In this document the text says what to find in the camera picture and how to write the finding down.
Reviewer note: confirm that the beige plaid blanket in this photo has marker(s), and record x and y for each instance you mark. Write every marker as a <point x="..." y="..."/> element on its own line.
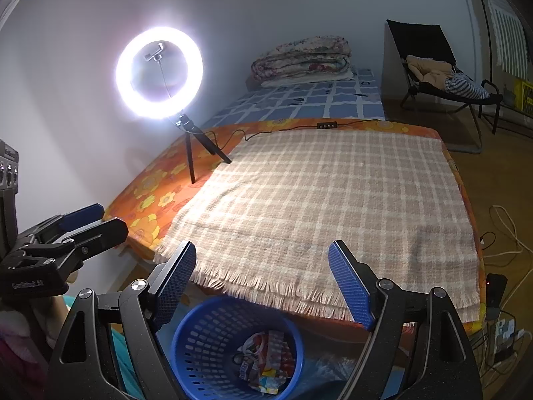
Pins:
<point x="262" y="224"/>

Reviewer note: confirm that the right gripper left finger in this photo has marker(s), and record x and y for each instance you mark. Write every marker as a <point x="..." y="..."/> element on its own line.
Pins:
<point x="84" y="364"/>

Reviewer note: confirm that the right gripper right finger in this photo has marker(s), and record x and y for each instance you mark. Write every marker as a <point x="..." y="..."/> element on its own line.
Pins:
<point x="440" y="365"/>

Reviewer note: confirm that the red medicine box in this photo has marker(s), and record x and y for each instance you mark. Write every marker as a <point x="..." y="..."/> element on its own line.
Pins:
<point x="270" y="354"/>

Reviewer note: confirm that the Snickers candy wrapper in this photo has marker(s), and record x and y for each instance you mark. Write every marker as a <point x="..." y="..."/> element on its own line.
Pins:
<point x="248" y="366"/>

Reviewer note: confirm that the blue checkered bed sheet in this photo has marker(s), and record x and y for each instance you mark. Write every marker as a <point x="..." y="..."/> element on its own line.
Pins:
<point x="357" y="97"/>

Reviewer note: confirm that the colourful white tube wrapper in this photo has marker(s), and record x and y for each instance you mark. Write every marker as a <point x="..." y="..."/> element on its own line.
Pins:
<point x="270" y="381"/>

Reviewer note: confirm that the orange floral bed sheet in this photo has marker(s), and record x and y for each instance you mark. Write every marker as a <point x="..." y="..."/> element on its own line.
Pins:
<point x="151" y="201"/>

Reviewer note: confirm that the black folding chair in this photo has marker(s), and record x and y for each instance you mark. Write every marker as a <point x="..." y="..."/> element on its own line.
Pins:
<point x="429" y="41"/>

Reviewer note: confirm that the blue plastic trash basket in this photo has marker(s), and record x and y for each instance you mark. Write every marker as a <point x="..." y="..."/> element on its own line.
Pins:
<point x="212" y="333"/>

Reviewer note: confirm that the power strip with plugs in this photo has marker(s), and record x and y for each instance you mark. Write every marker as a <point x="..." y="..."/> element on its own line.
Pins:
<point x="497" y="345"/>

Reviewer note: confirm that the clothes on chair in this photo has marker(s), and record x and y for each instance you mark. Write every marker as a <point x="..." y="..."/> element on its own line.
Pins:
<point x="443" y="76"/>

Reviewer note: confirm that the black inline remote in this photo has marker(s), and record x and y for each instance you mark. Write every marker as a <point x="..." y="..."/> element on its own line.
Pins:
<point x="327" y="125"/>

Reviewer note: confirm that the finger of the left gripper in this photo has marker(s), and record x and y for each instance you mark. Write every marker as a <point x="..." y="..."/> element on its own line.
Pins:
<point x="92" y="241"/>
<point x="82" y="217"/>

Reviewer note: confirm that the folded floral quilt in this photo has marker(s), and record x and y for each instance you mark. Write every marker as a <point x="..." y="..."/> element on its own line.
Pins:
<point x="313" y="59"/>

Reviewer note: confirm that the ring light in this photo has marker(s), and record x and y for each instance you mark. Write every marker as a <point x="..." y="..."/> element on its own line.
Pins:
<point x="159" y="73"/>

